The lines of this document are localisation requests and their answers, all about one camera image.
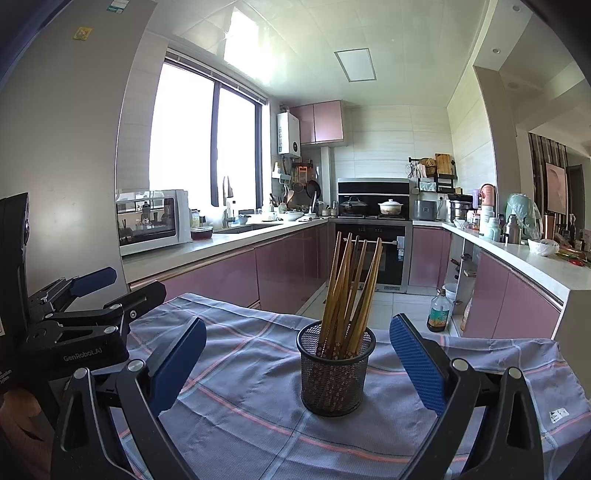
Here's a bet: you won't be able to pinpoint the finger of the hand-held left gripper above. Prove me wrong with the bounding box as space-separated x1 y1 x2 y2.
28 281 167 349
28 267 117 315

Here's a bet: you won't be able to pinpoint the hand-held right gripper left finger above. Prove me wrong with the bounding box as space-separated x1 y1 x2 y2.
51 318 208 480

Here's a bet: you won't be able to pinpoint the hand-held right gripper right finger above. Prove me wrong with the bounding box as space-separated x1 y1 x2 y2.
385 313 544 480

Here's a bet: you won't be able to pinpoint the black mesh utensil holder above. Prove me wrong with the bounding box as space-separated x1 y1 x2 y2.
296 320 376 417

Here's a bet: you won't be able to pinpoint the bundle of wooden chopsticks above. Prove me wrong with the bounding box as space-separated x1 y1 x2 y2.
315 232 384 398

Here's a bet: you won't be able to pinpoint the person's left forearm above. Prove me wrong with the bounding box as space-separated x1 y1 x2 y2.
0 387 54 480

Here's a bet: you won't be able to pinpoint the cooking oil bottle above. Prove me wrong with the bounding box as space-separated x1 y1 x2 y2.
427 288 454 333

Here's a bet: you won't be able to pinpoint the white microwave oven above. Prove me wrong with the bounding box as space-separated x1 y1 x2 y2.
115 189 192 257

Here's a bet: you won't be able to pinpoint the grey checked tablecloth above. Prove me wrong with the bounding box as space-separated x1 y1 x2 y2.
115 292 583 480

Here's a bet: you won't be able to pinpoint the pink base cabinets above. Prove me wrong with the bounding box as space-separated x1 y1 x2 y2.
409 219 591 340
122 217 334 319

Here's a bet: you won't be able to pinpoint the black integrated stove oven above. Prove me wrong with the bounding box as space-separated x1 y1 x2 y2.
333 178 414 294

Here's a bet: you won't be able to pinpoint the steel kitchen faucet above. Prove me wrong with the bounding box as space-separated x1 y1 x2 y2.
223 176 235 229

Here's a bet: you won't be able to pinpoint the grey refrigerator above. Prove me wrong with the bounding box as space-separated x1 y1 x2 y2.
0 0 160 301

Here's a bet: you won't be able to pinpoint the steel steamer pot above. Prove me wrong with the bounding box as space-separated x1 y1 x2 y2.
449 194 474 221

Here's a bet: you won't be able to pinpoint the black pot with glass lid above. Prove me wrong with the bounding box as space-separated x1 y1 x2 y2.
339 196 369 217

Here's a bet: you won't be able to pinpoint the white plastic bag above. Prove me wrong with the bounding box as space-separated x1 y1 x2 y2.
527 239 561 256

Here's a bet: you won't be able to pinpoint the kitchen window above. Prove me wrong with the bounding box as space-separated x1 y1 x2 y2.
148 51 269 213

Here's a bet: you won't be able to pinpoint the pink thermos jug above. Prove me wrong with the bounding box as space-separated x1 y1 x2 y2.
479 184 498 217

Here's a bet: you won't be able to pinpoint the green fan in plastic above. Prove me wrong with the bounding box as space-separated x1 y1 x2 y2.
504 193 542 241

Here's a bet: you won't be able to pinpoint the square ceiling light panel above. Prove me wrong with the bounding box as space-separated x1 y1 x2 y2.
334 47 377 84

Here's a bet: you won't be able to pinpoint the black wall storage rack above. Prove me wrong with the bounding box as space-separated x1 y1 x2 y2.
407 154 458 193

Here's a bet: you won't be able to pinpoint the white wall water heater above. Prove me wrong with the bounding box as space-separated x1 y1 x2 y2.
277 112 302 156

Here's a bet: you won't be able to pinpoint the framed wall picture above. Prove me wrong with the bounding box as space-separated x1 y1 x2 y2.
545 162 568 215

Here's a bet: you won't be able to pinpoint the dark striped wall panel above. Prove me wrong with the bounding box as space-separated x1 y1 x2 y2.
529 132 568 215

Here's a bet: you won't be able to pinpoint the pink wall cabinet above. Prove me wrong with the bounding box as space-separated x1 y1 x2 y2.
288 100 346 147

